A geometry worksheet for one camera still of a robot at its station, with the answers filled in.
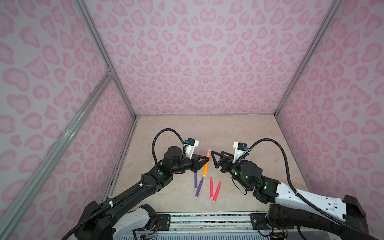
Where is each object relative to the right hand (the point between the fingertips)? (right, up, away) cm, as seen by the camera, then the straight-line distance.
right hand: (214, 154), depth 69 cm
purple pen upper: (-9, -18, +18) cm, 27 cm away
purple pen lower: (-7, -21, +15) cm, 27 cm away
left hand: (-2, -3, +2) cm, 4 cm away
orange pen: (-4, -5, +2) cm, 6 cm away
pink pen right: (+3, -23, +13) cm, 26 cm away
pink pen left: (0, -21, +15) cm, 26 cm away
